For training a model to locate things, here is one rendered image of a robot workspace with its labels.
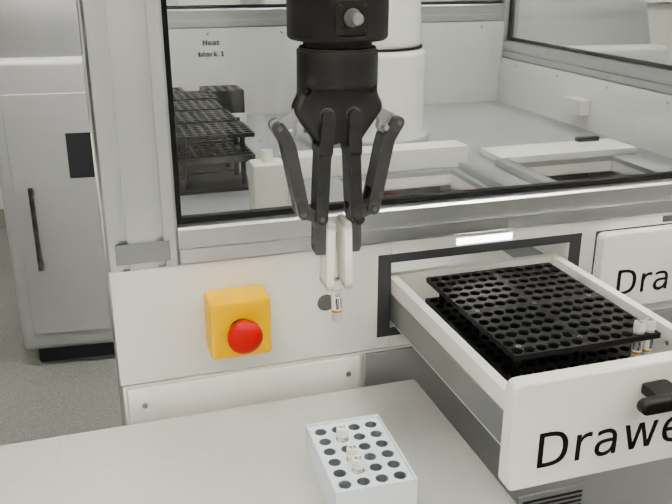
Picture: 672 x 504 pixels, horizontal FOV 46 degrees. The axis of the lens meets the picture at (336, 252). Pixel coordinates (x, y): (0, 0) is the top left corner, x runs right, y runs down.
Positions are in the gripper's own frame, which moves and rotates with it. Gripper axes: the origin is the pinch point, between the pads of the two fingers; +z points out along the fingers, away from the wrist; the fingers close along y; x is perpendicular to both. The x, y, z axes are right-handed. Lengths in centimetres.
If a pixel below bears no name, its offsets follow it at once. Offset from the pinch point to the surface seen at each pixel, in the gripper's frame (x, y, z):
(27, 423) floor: 146, -51, 101
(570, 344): -6.9, 23.5, 10.1
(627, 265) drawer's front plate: 15.0, 46.1, 11.9
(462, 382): -4.9, 12.5, 14.1
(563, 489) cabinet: 16, 41, 49
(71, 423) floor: 142, -39, 101
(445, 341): 0.2, 12.6, 11.7
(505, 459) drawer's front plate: -17.2, 11.1, 15.0
